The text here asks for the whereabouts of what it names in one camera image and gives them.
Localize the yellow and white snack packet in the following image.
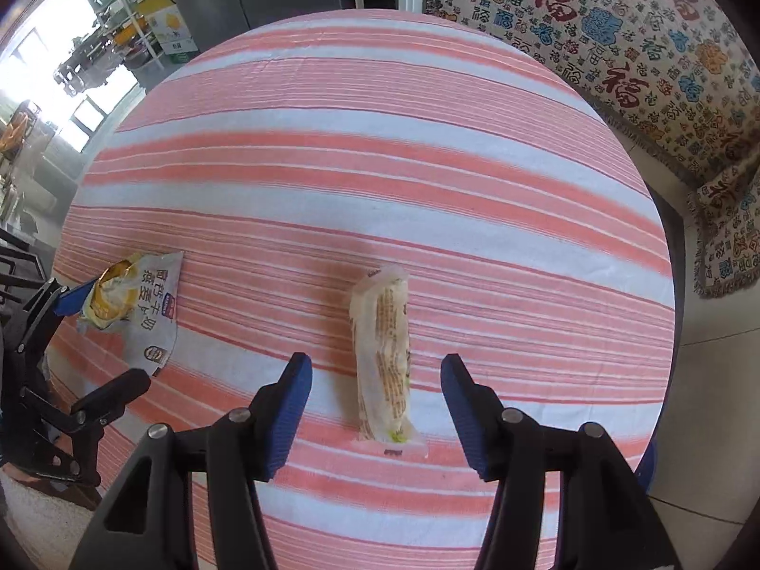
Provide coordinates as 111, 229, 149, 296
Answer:
76, 251, 185, 376

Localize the large printed blanket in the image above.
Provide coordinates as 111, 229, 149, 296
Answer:
421, 0, 760, 191

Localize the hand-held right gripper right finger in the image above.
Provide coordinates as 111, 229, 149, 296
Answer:
440, 353, 684, 570

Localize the pink striped tablecloth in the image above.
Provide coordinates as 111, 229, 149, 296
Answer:
44, 9, 678, 570

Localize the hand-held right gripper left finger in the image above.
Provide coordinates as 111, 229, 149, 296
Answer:
68, 353, 314, 570

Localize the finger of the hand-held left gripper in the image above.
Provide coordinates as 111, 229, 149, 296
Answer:
9, 276, 97, 342
36, 368, 152, 436

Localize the yellow cardboard box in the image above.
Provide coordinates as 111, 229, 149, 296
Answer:
133, 0, 198, 66

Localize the white storage rack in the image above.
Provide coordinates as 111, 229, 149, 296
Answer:
89, 0, 167, 72

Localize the small printed blanket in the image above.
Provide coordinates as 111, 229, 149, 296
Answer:
687, 166, 760, 299

